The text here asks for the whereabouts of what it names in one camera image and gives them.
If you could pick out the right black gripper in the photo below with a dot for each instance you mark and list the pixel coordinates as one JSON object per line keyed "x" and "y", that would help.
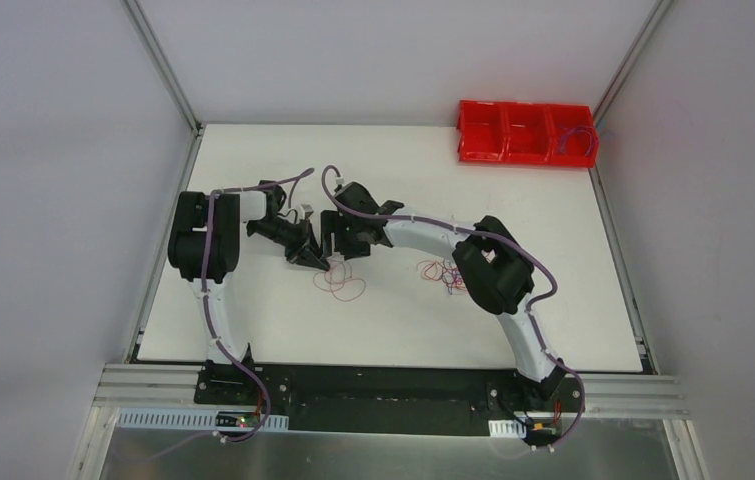
{"x": 342, "y": 235}

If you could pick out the right aluminium frame post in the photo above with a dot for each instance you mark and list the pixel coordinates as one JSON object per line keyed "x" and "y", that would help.
{"x": 650, "y": 26}

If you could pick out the aluminium front rail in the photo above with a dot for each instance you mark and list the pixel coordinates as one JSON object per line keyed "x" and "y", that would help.
{"x": 606, "y": 395}

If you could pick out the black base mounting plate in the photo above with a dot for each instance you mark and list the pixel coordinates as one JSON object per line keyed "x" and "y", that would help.
{"x": 386, "y": 400}

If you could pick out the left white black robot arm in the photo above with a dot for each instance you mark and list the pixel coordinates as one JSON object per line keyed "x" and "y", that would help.
{"x": 204, "y": 247}

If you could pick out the red three-compartment plastic bin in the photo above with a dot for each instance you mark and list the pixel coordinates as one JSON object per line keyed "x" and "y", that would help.
{"x": 526, "y": 134}

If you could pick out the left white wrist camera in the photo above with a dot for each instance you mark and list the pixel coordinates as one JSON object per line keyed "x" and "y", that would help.
{"x": 304, "y": 212}

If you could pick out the left aluminium frame post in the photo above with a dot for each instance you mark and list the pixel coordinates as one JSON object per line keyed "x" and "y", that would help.
{"x": 161, "y": 64}

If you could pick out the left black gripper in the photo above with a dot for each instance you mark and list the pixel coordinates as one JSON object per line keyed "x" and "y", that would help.
{"x": 300, "y": 244}

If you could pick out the aluminium frame post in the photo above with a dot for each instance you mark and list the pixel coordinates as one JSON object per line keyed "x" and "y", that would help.
{"x": 161, "y": 64}
{"x": 650, "y": 26}

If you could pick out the white slotted cable duct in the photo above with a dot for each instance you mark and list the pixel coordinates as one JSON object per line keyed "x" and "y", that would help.
{"x": 229, "y": 421}

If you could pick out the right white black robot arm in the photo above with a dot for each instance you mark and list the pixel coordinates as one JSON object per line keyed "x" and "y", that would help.
{"x": 500, "y": 276}

